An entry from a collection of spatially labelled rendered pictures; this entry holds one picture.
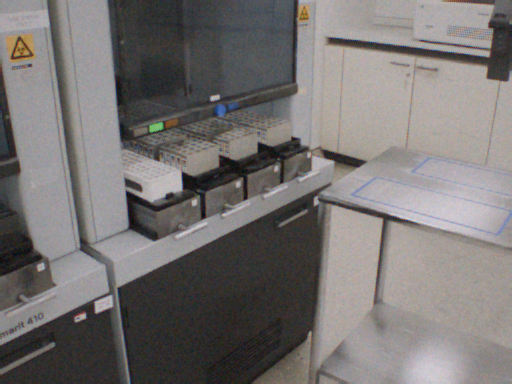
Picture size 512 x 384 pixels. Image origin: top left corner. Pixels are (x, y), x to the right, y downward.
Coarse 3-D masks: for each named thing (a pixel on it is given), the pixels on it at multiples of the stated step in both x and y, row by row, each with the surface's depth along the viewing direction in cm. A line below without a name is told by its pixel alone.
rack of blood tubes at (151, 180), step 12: (132, 156) 139; (144, 156) 138; (132, 168) 132; (144, 168) 131; (156, 168) 131; (168, 168) 131; (132, 180) 138; (144, 180) 123; (156, 180) 124; (168, 180) 126; (180, 180) 129; (132, 192) 128; (144, 192) 125; (156, 192) 124; (168, 192) 127
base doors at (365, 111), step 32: (352, 64) 344; (384, 64) 329; (416, 64) 315; (448, 64) 301; (352, 96) 352; (384, 96) 336; (416, 96) 321; (448, 96) 307; (480, 96) 295; (352, 128) 360; (384, 128) 343; (416, 128) 328; (448, 128) 313; (480, 128) 300; (480, 160) 306
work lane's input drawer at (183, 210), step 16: (192, 192) 129; (128, 208) 129; (144, 208) 124; (160, 208) 123; (176, 208) 126; (192, 208) 130; (144, 224) 126; (160, 224) 123; (176, 224) 127; (176, 240) 122
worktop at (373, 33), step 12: (336, 36) 344; (348, 36) 338; (360, 36) 332; (372, 36) 330; (384, 36) 331; (396, 36) 332; (408, 36) 334; (432, 48) 303; (444, 48) 298; (456, 48) 293; (468, 48) 291; (480, 48) 292
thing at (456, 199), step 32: (384, 160) 149; (416, 160) 149; (448, 160) 149; (352, 192) 128; (384, 192) 128; (416, 192) 128; (448, 192) 128; (480, 192) 128; (320, 224) 131; (384, 224) 169; (416, 224) 115; (448, 224) 113; (480, 224) 113; (320, 256) 134; (384, 256) 172; (320, 288) 137; (320, 320) 141; (384, 320) 170; (416, 320) 170; (320, 352) 147; (352, 352) 156; (384, 352) 156; (416, 352) 156; (448, 352) 155; (480, 352) 155
